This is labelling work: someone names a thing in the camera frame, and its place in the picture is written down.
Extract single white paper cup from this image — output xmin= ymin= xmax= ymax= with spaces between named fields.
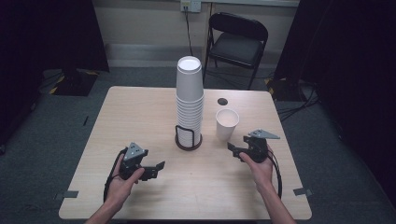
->
xmin=215 ymin=107 xmax=241 ymax=142

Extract dark curtain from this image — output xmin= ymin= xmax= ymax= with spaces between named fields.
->
xmin=273 ymin=0 xmax=396 ymax=206
xmin=0 ymin=0 xmax=110 ymax=147

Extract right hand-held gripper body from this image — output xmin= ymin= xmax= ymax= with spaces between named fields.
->
xmin=242 ymin=129 xmax=281 ymax=164

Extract grey tape strip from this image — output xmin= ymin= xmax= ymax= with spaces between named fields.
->
xmin=54 ymin=189 xmax=79 ymax=201
xmin=292 ymin=187 xmax=314 ymax=197

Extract stack of white paper cups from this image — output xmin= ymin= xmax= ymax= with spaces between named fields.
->
xmin=175 ymin=55 xmax=205 ymax=148

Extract white wall socket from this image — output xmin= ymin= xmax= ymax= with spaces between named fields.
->
xmin=180 ymin=0 xmax=203 ymax=14

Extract black wall power cable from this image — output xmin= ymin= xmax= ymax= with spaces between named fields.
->
xmin=183 ymin=5 xmax=194 ymax=58

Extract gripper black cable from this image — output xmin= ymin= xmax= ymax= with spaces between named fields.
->
xmin=103 ymin=147 xmax=129 ymax=203
xmin=266 ymin=151 xmax=284 ymax=200

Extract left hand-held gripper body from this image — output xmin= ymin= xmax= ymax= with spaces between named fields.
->
xmin=119 ymin=142 xmax=149 ymax=181

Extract black floor cables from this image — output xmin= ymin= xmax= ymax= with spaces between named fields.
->
xmin=276 ymin=81 xmax=322 ymax=123

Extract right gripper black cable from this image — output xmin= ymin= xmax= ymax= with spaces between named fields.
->
xmin=266 ymin=151 xmax=284 ymax=200

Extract black folding chair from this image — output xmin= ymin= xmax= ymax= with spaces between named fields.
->
xmin=203 ymin=11 xmax=269 ymax=91

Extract person's right hand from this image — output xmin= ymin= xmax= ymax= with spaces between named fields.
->
xmin=238 ymin=145 xmax=277 ymax=191

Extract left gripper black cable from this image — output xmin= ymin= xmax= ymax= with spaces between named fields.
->
xmin=103 ymin=147 xmax=129 ymax=203

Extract black stand base striped tape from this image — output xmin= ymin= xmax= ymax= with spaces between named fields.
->
xmin=48 ymin=68 xmax=100 ymax=97

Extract person's left hand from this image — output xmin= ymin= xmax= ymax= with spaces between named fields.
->
xmin=106 ymin=154 xmax=146 ymax=207

